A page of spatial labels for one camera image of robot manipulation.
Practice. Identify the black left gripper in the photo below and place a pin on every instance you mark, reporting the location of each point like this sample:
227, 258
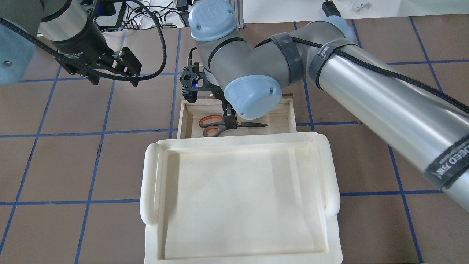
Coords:
77, 41

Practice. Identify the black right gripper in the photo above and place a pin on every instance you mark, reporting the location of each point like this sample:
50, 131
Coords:
230, 119

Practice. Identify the grey orange scissors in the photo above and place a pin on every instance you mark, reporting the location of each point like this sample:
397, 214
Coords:
215, 125

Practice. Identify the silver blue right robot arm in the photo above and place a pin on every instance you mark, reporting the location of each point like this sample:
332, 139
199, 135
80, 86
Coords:
424, 125

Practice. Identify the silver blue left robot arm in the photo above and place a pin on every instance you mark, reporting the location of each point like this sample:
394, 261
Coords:
55, 20

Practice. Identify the white plastic tray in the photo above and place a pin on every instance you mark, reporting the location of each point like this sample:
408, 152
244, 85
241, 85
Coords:
254, 199

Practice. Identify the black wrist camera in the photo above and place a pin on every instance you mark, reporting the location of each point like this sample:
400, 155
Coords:
189, 81

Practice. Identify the aluminium frame post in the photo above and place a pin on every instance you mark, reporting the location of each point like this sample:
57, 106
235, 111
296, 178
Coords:
238, 7

